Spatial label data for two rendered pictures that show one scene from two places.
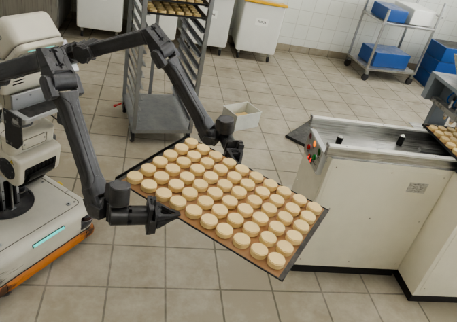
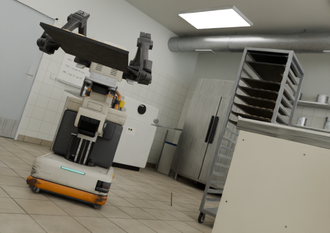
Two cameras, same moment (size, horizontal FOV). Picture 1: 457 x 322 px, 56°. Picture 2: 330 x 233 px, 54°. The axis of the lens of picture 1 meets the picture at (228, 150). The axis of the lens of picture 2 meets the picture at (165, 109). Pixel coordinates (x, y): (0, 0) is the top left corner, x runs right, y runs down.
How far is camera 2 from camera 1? 219 cm
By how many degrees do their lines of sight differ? 68
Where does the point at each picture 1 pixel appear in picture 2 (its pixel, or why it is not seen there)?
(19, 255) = (52, 164)
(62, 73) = (79, 15)
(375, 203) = (290, 201)
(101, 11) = not seen: hidden behind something
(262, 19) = not seen: outside the picture
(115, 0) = not seen: hidden behind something
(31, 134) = (94, 101)
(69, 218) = (91, 173)
